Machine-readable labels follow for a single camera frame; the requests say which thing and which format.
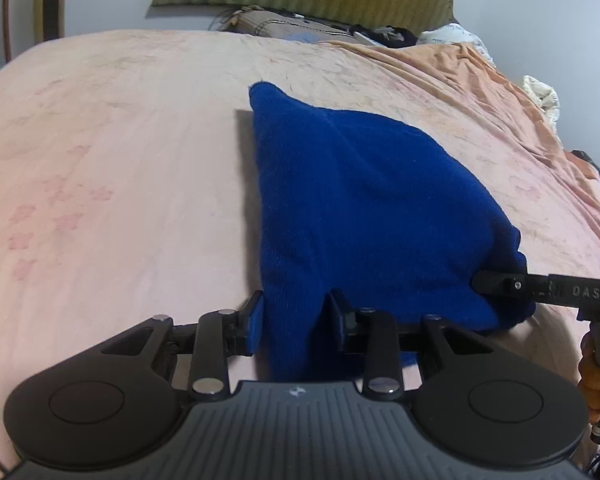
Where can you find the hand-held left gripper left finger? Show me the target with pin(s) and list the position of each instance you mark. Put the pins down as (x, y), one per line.
(254, 327)

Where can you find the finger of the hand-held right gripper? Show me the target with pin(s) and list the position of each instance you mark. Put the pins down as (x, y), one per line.
(502, 285)

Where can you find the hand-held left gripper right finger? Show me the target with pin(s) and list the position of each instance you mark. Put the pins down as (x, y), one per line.
(338, 324)

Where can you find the blue knit sweater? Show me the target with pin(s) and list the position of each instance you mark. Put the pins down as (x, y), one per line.
(370, 200)

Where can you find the person's right hand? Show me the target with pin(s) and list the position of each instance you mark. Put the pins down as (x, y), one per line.
(597, 390)

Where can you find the dark patterned cloth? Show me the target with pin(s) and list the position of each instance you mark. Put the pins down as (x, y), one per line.
(597, 172)

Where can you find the cream quilt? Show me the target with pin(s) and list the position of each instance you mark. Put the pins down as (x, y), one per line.
(542, 97)

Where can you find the peach blanket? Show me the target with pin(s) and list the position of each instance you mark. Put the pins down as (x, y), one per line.
(505, 90)

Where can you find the pink floral bedsheet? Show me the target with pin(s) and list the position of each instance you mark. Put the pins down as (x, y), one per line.
(120, 170)

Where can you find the white crumpled blanket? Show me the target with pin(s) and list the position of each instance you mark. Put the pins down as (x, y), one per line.
(455, 40)

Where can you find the black garment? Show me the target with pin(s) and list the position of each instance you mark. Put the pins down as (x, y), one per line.
(390, 35)

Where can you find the wooden window frame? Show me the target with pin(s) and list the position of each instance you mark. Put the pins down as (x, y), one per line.
(6, 10)

